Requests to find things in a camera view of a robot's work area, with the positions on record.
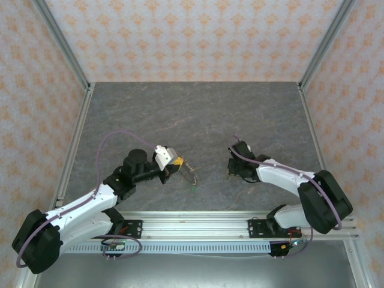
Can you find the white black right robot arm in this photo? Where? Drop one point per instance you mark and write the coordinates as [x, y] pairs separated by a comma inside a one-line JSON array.
[[279, 177]]

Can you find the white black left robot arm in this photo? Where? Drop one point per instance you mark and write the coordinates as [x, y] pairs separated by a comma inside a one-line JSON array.
[[84, 204]]

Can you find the small green circuit board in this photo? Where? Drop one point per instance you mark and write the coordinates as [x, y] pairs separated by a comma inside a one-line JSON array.
[[115, 246], [292, 243]]

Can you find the grey metal shelf panel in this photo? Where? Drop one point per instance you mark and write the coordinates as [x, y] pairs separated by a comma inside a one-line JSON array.
[[192, 273]]

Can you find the wide aluminium base rail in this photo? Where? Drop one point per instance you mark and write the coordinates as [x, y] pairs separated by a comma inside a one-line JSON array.
[[195, 228]]

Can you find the aluminium table side rail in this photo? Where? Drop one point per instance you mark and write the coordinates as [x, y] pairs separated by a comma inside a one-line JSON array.
[[75, 135], [313, 135]]

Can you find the aluminium frame post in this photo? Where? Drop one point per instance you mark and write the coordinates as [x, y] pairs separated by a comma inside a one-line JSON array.
[[324, 45], [64, 45]]

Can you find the aluminium frame leg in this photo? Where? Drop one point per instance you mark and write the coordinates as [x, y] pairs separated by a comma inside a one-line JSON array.
[[25, 282], [357, 270]]

